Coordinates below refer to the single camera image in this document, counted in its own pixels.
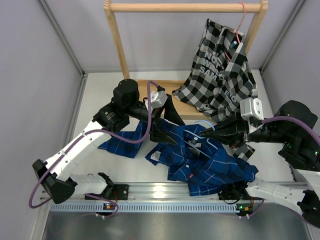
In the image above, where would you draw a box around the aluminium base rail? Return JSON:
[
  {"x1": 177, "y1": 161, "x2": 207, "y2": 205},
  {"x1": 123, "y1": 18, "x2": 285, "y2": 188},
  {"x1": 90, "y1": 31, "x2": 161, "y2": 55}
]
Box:
[{"x1": 39, "y1": 181, "x2": 307, "y2": 203}]

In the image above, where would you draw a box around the purple cable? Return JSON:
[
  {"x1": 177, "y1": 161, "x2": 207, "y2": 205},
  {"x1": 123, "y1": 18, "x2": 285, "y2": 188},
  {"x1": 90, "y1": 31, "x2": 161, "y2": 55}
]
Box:
[
  {"x1": 261, "y1": 116, "x2": 320, "y2": 146},
  {"x1": 28, "y1": 80, "x2": 161, "y2": 209}
]

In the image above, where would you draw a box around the pink wire hanger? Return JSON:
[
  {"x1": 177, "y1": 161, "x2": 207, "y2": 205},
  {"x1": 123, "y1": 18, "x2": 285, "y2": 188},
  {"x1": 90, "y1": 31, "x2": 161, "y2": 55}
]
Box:
[{"x1": 224, "y1": 1, "x2": 247, "y2": 62}]

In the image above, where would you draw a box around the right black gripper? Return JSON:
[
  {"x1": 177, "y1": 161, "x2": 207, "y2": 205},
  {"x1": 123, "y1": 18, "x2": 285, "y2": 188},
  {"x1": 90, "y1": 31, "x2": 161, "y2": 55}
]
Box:
[{"x1": 199, "y1": 109, "x2": 291, "y2": 150}]

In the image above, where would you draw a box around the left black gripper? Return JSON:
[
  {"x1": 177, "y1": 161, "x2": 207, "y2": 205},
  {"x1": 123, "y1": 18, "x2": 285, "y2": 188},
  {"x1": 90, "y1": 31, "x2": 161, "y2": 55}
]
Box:
[{"x1": 125, "y1": 94, "x2": 185, "y2": 145}]

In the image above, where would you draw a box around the wooden clothes rack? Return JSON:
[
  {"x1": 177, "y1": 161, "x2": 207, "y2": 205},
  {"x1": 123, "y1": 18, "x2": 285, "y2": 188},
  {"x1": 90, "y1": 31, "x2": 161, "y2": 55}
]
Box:
[{"x1": 103, "y1": 0, "x2": 269, "y2": 121}]

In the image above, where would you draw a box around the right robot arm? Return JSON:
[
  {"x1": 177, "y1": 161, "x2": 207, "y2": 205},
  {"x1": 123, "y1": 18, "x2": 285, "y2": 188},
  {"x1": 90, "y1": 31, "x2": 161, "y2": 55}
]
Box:
[{"x1": 200, "y1": 97, "x2": 320, "y2": 227}]

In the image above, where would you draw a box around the aluminium frame post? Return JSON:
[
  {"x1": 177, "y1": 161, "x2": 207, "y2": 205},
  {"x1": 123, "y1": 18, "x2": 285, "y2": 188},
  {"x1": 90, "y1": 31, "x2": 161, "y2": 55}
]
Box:
[
  {"x1": 36, "y1": 0, "x2": 85, "y2": 77},
  {"x1": 258, "y1": 0, "x2": 307, "y2": 74}
]

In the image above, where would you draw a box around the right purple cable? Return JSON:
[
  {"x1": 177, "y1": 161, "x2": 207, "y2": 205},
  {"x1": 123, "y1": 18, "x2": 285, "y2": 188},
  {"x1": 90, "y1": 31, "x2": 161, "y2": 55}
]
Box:
[{"x1": 261, "y1": 116, "x2": 320, "y2": 146}]

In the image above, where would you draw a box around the blue plaid shirt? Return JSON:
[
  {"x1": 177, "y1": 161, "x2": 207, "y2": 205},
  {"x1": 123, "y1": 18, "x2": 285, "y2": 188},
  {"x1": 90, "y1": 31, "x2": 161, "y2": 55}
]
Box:
[{"x1": 97, "y1": 117, "x2": 259, "y2": 197}]

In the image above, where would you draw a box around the black mounting plate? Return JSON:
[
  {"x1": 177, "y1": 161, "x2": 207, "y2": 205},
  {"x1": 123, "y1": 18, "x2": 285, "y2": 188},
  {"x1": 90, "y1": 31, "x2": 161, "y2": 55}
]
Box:
[
  {"x1": 108, "y1": 184, "x2": 129, "y2": 201},
  {"x1": 218, "y1": 184, "x2": 238, "y2": 202}
]

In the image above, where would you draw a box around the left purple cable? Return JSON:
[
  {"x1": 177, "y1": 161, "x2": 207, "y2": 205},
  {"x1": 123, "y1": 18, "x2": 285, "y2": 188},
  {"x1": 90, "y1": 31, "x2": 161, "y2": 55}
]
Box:
[{"x1": 28, "y1": 80, "x2": 161, "y2": 209}]

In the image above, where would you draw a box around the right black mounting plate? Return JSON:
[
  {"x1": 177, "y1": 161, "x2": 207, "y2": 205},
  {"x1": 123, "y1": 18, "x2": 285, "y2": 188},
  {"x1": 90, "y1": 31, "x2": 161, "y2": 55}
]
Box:
[{"x1": 218, "y1": 184, "x2": 238, "y2": 202}]

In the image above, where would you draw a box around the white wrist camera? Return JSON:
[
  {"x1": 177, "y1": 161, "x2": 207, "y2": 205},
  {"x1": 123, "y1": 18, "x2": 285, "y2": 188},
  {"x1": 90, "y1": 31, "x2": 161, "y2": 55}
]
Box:
[
  {"x1": 150, "y1": 90, "x2": 168, "y2": 109},
  {"x1": 240, "y1": 97, "x2": 264, "y2": 121}
]

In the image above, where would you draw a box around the left aluminium frame post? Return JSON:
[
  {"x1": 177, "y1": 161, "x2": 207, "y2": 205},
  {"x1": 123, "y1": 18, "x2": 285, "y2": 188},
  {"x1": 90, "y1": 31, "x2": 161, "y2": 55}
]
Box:
[{"x1": 36, "y1": 0, "x2": 85, "y2": 77}]

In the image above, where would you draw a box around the perforated cable duct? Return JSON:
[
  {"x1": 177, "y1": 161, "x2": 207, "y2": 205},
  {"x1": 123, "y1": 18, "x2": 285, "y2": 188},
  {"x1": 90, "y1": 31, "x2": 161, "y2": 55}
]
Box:
[{"x1": 50, "y1": 202, "x2": 249, "y2": 214}]

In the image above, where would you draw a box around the right aluminium frame post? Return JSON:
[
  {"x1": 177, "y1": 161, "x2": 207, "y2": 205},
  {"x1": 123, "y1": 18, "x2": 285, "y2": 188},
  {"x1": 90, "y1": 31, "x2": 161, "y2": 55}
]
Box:
[{"x1": 258, "y1": 0, "x2": 307, "y2": 74}]

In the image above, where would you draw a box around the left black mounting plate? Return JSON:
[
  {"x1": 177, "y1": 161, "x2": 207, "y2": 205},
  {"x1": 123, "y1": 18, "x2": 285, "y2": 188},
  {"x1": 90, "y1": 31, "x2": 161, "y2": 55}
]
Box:
[{"x1": 108, "y1": 184, "x2": 129, "y2": 201}]

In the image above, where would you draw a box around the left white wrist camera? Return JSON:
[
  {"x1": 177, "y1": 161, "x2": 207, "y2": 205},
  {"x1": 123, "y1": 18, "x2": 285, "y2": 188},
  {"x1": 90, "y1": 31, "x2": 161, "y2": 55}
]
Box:
[{"x1": 150, "y1": 90, "x2": 168, "y2": 109}]

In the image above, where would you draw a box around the black white checkered shirt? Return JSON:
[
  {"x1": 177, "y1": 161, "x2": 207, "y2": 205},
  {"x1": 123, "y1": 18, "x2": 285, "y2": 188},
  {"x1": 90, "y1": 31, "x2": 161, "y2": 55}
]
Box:
[{"x1": 171, "y1": 18, "x2": 260, "y2": 162}]

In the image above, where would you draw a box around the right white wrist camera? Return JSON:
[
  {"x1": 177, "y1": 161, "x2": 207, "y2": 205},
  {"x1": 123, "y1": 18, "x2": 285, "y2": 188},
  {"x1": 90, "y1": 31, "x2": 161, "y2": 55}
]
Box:
[{"x1": 240, "y1": 97, "x2": 264, "y2": 121}]

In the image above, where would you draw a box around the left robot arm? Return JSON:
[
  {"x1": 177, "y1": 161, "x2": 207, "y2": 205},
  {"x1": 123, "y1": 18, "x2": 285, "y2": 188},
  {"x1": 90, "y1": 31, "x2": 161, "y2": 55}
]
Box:
[{"x1": 32, "y1": 78, "x2": 185, "y2": 204}]

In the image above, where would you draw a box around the light blue wire hanger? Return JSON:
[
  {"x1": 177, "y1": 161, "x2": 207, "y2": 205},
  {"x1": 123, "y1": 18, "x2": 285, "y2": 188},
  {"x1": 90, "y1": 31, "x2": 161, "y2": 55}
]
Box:
[{"x1": 183, "y1": 119, "x2": 221, "y2": 157}]

